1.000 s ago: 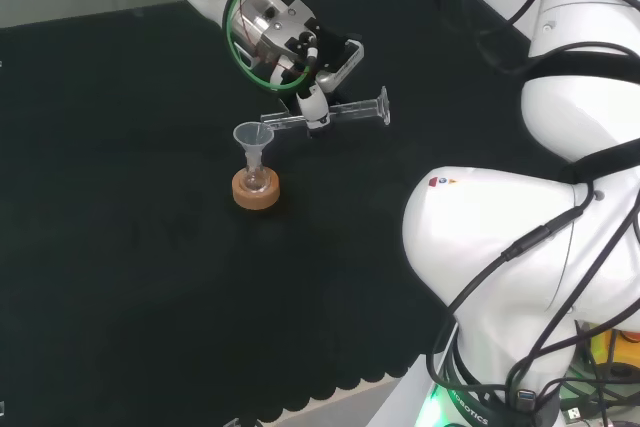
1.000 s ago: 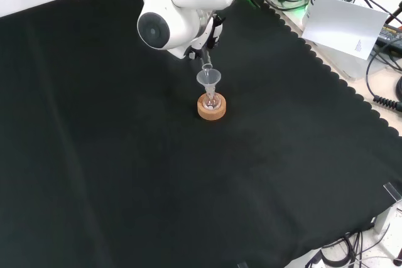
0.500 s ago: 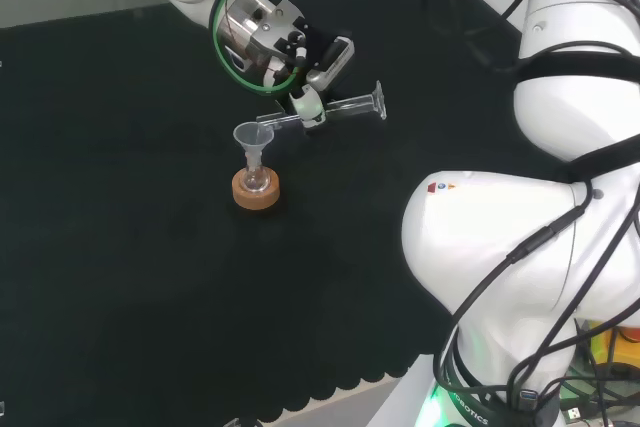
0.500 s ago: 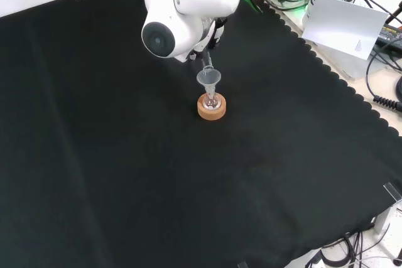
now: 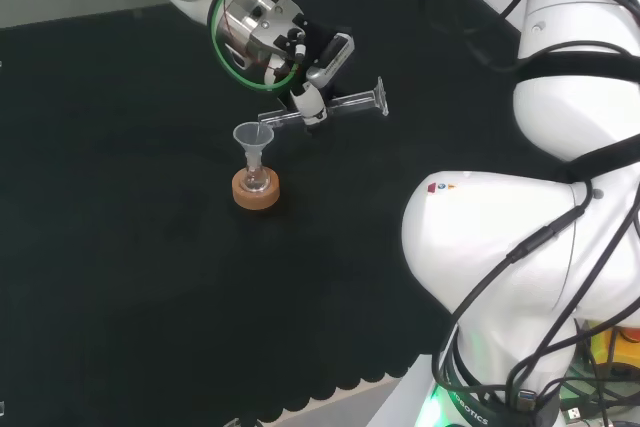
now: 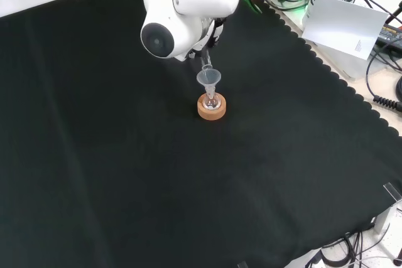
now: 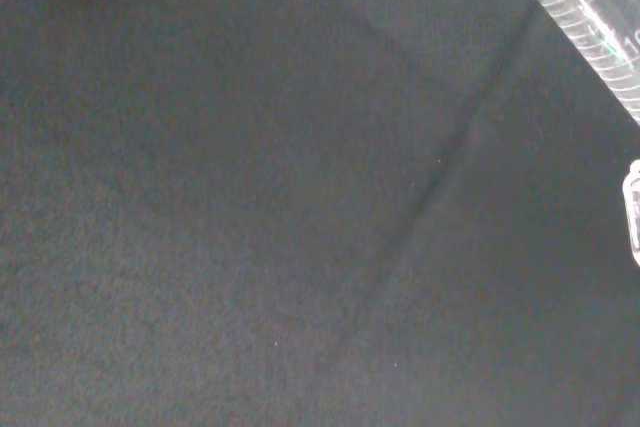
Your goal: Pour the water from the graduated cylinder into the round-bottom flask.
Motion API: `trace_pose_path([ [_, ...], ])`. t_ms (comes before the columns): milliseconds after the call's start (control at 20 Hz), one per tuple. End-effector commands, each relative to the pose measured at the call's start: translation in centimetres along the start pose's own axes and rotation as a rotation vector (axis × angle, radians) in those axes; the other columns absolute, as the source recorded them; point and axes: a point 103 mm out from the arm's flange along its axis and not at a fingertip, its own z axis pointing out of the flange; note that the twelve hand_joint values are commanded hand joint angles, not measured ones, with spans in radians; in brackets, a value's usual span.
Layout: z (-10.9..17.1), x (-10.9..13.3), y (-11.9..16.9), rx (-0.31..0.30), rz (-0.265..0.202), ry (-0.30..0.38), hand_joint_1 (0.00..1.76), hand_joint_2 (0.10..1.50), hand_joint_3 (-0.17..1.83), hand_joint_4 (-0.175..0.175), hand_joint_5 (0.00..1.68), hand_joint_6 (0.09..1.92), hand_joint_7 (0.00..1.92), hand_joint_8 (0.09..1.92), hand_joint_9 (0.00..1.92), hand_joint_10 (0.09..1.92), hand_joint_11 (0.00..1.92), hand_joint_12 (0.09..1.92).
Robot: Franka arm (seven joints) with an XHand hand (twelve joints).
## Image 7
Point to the black cloth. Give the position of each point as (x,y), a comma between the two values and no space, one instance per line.
(260,207)

